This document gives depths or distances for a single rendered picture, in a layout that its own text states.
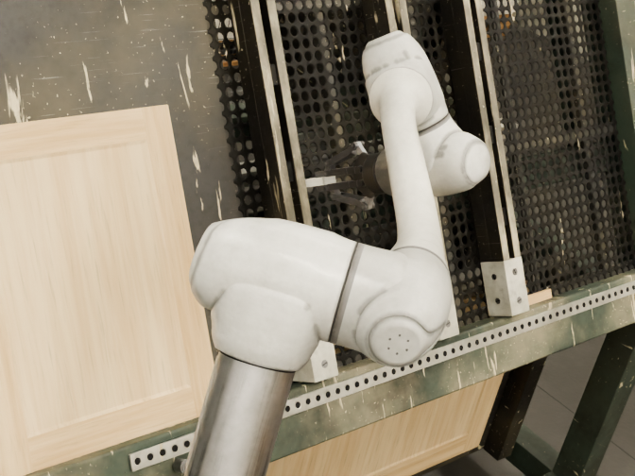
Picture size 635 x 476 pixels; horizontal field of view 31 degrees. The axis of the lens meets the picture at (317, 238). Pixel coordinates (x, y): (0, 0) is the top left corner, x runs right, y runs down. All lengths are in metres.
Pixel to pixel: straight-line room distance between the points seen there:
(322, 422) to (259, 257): 0.90
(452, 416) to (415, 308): 1.74
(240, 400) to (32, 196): 0.68
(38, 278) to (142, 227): 0.22
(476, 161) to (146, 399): 0.71
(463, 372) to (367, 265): 1.14
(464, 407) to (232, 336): 1.77
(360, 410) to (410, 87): 0.75
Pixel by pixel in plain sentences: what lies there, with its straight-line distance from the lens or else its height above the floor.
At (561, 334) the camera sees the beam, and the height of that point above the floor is 0.84.
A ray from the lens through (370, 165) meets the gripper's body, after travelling 2.03.
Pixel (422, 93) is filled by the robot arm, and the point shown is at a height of 1.56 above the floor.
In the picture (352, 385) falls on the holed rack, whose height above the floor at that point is 0.88.
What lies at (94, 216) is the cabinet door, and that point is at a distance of 2.00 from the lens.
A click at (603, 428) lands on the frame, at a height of 0.40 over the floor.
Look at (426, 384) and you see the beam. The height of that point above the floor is 0.84.
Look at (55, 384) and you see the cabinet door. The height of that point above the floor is 1.00.
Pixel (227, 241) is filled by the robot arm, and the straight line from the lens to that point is 1.40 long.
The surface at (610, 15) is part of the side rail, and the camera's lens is 3.04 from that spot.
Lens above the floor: 2.21
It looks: 29 degrees down
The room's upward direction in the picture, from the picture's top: 13 degrees clockwise
